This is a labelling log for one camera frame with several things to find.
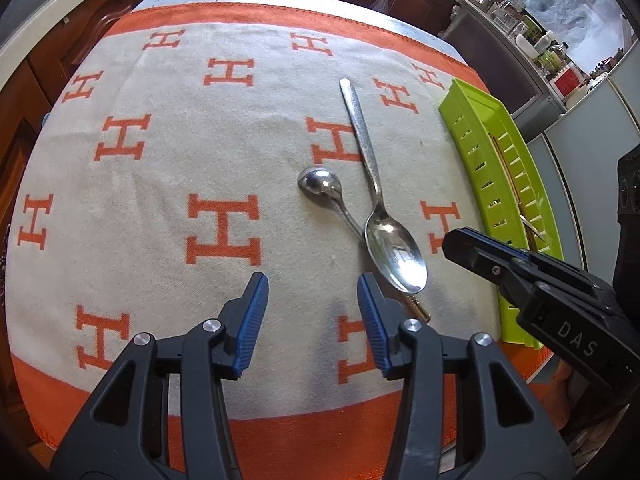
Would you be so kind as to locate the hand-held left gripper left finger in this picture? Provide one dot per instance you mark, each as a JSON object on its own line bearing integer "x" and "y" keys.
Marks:
{"x": 250, "y": 325}

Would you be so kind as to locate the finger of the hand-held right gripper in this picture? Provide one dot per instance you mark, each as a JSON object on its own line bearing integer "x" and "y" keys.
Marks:
{"x": 480, "y": 260}
{"x": 505, "y": 247}

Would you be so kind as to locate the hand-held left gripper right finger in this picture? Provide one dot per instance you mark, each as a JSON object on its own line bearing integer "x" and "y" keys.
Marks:
{"x": 372, "y": 325}

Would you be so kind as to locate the large steel spoon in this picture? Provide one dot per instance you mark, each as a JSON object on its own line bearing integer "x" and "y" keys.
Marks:
{"x": 397, "y": 255}

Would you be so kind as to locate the green plastic utensil tray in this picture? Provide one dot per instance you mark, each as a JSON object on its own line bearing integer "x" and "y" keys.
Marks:
{"x": 480, "y": 125}

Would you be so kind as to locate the round-bowl steel spoon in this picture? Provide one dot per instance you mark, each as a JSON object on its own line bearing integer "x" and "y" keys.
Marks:
{"x": 320, "y": 185}

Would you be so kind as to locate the grey refrigerator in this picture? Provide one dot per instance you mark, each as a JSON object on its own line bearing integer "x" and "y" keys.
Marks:
{"x": 585, "y": 160}

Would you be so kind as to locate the orange and grey patterned blanket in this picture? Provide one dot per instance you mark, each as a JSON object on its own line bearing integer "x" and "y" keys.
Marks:
{"x": 150, "y": 240}

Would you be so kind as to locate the red box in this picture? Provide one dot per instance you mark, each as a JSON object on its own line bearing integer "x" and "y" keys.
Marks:
{"x": 567, "y": 82}

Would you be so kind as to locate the steel appliance cabinet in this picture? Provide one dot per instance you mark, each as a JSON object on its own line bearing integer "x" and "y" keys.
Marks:
{"x": 500, "y": 70}

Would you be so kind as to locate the green label bottle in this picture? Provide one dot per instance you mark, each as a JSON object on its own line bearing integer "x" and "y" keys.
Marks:
{"x": 552, "y": 55}

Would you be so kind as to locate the glass jar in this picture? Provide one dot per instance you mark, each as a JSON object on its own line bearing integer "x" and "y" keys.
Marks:
{"x": 510, "y": 10}

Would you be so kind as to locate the hanging plastic bag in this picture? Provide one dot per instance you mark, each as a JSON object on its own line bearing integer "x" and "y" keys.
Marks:
{"x": 381, "y": 1}

